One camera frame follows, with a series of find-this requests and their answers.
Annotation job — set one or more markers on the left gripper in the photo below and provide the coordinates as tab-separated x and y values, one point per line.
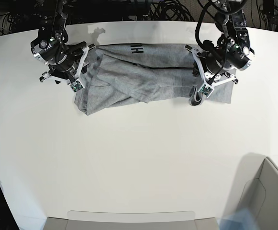
209	71

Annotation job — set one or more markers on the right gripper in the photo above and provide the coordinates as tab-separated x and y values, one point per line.
67	63

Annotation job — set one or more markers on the grey T-shirt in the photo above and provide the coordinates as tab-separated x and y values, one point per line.
123	74

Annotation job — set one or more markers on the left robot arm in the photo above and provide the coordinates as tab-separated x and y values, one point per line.
233	46

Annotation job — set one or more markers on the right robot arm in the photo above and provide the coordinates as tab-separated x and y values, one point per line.
51	33

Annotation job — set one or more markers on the white box at right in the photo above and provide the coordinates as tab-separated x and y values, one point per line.
260	197

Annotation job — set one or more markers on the grey chair at bottom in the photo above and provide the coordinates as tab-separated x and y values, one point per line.
82	220

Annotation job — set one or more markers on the blue blurred object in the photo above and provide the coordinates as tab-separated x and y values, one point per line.
240	220

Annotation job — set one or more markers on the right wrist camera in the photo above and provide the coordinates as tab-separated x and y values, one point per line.
76	86

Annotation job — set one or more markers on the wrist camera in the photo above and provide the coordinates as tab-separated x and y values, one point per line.
76	86
206	90

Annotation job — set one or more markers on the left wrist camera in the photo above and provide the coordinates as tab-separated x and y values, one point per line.
206	90

